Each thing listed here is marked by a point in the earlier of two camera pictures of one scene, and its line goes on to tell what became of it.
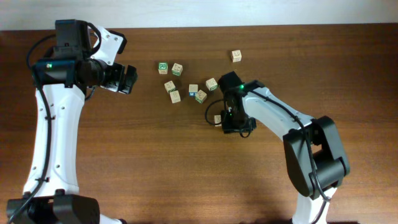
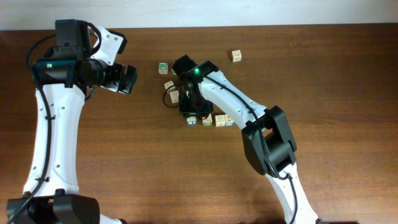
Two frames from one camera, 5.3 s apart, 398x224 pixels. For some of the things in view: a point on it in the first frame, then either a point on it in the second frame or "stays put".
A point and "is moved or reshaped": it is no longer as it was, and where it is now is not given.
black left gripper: [115, 84] stays put
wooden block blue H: [175, 96] stays put
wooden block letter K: [236, 55] stays put
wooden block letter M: [217, 119] stays put
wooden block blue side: [193, 89] is moved or reshaped
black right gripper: [227, 127] -> [185, 111]
